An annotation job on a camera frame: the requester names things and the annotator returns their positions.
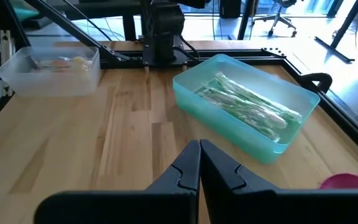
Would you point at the black computer tower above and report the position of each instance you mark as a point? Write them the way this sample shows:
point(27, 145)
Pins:
point(230, 7)

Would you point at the light turquoise plastic bin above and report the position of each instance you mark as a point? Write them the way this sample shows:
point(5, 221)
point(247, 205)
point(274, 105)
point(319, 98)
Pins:
point(228, 130)

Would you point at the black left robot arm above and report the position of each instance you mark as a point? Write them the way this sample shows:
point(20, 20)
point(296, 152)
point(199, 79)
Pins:
point(163, 25)

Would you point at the teal rounded object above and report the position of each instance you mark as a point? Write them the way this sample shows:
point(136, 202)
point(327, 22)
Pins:
point(23, 9)

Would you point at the silver metal bracket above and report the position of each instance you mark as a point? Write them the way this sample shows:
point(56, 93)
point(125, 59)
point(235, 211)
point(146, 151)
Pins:
point(6, 46)

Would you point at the clear plastic bin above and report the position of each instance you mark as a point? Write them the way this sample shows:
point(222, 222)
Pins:
point(57, 84)

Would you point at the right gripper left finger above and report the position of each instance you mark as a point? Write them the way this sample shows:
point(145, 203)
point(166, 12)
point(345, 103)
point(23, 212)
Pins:
point(166, 205)

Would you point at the magenta cloth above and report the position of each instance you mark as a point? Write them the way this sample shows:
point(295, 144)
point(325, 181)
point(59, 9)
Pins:
point(346, 182)

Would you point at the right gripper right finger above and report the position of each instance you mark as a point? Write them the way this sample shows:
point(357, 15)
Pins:
point(244, 205)

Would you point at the black office chair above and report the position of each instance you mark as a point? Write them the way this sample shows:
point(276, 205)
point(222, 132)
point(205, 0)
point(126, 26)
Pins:
point(277, 15)

